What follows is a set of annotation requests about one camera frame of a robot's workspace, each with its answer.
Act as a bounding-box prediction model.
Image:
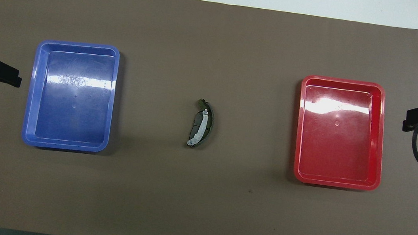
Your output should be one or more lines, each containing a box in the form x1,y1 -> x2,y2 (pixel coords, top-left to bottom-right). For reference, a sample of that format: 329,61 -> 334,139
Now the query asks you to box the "dark brake pad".
189,112 -> 204,143

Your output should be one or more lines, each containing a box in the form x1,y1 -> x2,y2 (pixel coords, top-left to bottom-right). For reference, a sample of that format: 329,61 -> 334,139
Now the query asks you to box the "black curved tool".
184,97 -> 217,150

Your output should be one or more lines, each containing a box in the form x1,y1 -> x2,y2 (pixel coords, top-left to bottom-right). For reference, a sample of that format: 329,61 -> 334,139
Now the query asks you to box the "blue plastic tray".
20,36 -> 122,156

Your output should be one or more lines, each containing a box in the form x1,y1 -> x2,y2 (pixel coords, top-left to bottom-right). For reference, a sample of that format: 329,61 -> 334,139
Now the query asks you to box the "red plastic tray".
290,74 -> 392,193

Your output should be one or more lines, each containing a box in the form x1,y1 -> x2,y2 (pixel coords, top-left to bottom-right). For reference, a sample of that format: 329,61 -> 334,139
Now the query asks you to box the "brown table mat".
0,0 -> 418,235

